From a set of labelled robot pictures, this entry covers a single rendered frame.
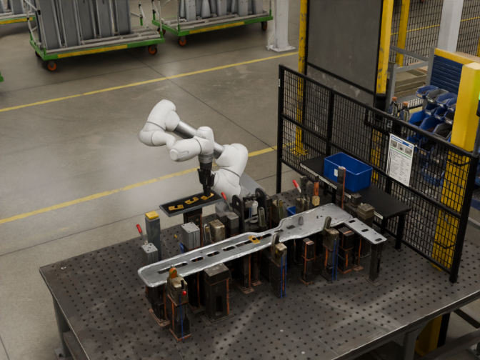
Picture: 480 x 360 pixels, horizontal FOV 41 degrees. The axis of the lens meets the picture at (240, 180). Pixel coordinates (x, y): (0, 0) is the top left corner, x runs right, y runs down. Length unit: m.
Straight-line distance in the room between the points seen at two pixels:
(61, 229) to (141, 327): 2.46
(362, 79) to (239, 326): 3.08
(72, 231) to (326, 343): 3.04
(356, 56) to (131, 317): 3.35
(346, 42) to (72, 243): 3.05
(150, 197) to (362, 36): 2.50
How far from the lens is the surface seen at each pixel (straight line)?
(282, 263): 3.71
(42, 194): 6.62
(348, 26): 6.07
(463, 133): 3.79
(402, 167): 4.14
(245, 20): 11.48
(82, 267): 4.22
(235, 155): 4.38
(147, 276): 3.55
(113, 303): 3.89
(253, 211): 3.96
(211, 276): 3.47
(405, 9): 7.55
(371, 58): 5.88
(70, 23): 10.23
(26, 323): 5.00
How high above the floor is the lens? 3.09
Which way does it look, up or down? 28 degrees down
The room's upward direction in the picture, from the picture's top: 1 degrees counter-clockwise
